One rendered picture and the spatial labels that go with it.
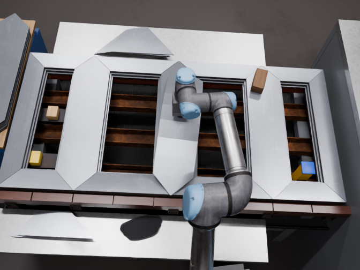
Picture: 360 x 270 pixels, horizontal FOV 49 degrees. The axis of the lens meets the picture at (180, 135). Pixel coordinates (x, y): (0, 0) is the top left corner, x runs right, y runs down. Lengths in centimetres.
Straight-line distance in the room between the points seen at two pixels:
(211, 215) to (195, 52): 122
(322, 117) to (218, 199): 97
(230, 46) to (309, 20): 151
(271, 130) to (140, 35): 92
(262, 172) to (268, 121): 27
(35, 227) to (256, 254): 102
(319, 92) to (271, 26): 152
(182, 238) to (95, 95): 81
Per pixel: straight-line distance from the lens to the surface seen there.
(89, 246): 190
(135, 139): 206
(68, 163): 185
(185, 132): 174
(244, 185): 134
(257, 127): 196
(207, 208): 129
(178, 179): 174
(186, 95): 148
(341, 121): 209
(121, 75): 209
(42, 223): 194
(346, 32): 222
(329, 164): 199
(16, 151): 194
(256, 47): 239
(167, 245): 188
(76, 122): 194
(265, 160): 189
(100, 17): 352
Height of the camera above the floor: 253
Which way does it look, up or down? 63 degrees down
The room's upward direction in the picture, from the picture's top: 8 degrees clockwise
